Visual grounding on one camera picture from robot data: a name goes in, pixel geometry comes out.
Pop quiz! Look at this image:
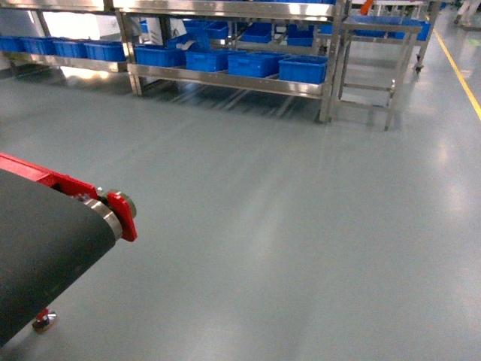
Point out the black conveyor belt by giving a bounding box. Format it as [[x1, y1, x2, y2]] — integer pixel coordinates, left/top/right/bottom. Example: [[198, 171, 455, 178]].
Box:
[[1, 171, 116, 344]]

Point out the blue bin shelf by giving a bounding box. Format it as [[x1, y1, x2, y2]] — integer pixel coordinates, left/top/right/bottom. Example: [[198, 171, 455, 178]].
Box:
[[186, 50, 241, 72], [228, 52, 288, 78], [134, 44, 186, 68], [279, 56, 328, 84]]

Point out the small steel side table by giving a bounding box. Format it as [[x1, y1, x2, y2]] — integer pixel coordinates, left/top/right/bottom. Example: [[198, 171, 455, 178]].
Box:
[[330, 15, 422, 130]]

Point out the steel flow rack shelf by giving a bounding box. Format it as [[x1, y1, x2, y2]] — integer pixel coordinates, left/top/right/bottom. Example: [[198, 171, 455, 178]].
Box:
[[113, 1, 347, 124]]

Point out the blue bin lower shelf right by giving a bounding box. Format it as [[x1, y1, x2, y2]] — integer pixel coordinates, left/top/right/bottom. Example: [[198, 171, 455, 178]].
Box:
[[279, 56, 328, 84]]

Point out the blue bin lower shelf left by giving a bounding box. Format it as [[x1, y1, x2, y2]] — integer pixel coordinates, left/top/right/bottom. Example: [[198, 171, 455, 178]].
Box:
[[134, 44, 186, 68]]

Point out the red conveyor side frame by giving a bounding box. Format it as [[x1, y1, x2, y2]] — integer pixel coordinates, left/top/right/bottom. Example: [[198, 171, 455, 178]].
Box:
[[1, 153, 138, 242]]

